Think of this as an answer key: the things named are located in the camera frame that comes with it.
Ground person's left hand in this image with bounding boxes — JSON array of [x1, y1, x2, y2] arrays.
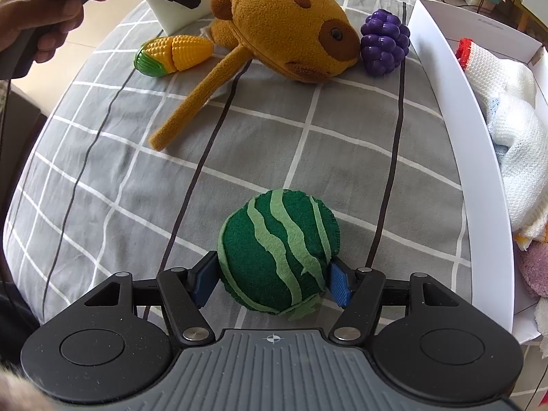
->
[[0, 0, 111, 66]]

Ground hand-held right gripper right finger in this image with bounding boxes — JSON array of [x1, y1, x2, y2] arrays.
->
[[328, 258, 461, 346]]

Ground white cardboard box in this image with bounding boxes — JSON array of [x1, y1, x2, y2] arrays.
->
[[406, 0, 548, 346]]

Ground white knit glove red cuff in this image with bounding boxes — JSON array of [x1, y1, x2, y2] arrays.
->
[[454, 37, 538, 109]]

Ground purple plush towel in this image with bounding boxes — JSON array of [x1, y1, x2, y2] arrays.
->
[[515, 241, 548, 301]]

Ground purple toy grapes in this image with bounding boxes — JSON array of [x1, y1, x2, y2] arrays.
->
[[360, 8, 412, 77]]

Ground brown plush capybara toy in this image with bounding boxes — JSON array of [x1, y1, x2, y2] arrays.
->
[[148, 0, 361, 152]]

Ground white foam block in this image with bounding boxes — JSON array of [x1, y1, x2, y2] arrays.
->
[[142, 0, 234, 35]]

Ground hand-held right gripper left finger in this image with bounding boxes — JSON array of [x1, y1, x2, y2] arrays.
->
[[83, 250, 219, 350]]

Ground beige fuzzy cloth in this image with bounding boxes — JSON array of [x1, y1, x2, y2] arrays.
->
[[0, 364, 44, 411]]

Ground white waffle towel yellow trim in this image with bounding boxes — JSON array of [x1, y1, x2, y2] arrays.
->
[[513, 212, 548, 250]]

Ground white and light blue towel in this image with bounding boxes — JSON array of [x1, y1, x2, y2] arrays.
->
[[483, 93, 548, 233]]

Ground toy corn cob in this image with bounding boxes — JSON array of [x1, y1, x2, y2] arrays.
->
[[133, 35, 215, 78]]

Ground green felt watermelon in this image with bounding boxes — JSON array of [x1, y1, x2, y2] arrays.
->
[[217, 188, 342, 322]]

